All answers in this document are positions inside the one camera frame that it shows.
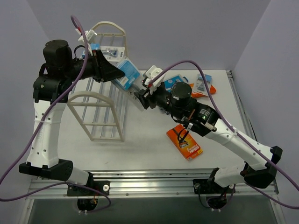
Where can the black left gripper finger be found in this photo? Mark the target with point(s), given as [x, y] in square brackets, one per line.
[102, 63]
[109, 72]

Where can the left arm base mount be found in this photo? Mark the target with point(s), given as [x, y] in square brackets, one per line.
[95, 188]

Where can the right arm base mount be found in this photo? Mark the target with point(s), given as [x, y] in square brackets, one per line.
[203, 187]

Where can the blue Gillette razor blister pack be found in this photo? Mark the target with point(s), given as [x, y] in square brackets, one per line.
[111, 53]

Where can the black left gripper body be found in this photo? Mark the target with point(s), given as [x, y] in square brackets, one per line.
[98, 67]

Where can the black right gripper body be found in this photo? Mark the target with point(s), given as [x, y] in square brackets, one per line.
[146, 100]

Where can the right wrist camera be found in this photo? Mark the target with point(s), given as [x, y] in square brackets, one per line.
[150, 75]

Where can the cream metal-rod shelf rack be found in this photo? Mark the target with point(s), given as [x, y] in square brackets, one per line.
[101, 108]

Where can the orange Gillette Fusion box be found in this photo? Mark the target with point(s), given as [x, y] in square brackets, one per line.
[184, 142]

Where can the aluminium rail frame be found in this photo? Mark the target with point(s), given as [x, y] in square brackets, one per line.
[147, 164]

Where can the upper blue Harry's box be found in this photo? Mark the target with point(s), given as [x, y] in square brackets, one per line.
[174, 79]

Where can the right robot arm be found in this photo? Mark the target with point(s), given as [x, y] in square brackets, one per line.
[258, 170]

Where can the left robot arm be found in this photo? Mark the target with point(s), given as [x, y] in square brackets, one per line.
[57, 77]

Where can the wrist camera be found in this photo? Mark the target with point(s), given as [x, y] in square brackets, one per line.
[150, 75]
[90, 36]

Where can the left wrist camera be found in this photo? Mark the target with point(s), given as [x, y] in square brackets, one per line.
[90, 36]

